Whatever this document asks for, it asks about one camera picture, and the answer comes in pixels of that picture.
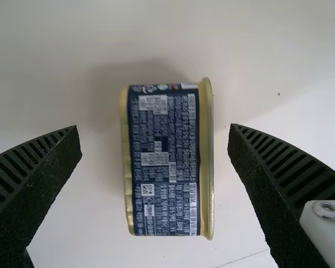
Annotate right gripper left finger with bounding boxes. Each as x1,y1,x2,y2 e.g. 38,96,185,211
0,125,83,268

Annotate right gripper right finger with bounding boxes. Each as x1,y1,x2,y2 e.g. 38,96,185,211
227,122,335,268

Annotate rectangular tin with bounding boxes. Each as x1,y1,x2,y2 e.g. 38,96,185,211
118,77,215,242

